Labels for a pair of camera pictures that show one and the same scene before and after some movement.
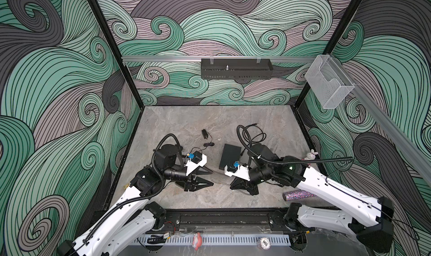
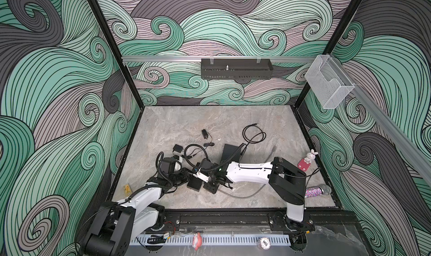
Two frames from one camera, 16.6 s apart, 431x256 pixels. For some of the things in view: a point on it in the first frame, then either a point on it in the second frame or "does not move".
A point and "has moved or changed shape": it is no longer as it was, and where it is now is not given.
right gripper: x=244 y=184 to x=210 y=190
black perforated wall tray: x=238 y=69 does not move
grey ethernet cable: x=221 y=178 has moved or changed shape
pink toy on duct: x=197 y=240 does not move
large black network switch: x=230 y=154 does not move
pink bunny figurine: x=311 y=155 does not move
